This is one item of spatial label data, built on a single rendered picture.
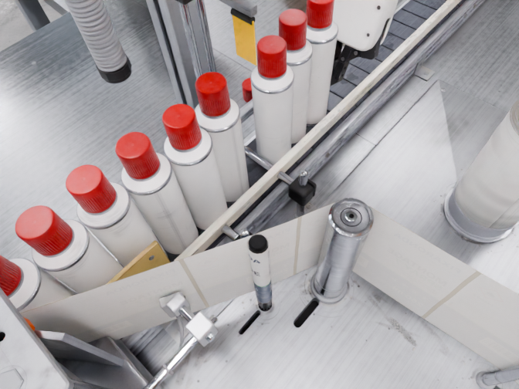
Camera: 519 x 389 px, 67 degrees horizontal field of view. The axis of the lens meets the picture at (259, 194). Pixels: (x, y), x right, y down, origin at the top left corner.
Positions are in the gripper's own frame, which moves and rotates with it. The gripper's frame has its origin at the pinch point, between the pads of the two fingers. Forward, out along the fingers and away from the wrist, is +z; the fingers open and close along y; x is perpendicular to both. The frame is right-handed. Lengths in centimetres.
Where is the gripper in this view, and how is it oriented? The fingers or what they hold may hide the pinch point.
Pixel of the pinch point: (334, 69)
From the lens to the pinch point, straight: 64.3
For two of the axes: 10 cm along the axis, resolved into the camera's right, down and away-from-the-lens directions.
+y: 7.4, 5.6, -3.8
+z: -1.8, 7.1, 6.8
